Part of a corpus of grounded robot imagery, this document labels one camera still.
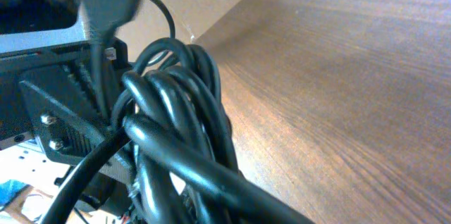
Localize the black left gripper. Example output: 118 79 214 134
1 0 140 217

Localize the thin black usb cable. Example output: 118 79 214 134
66 0 152 119

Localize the thick black cable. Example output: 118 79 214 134
38 37 314 224

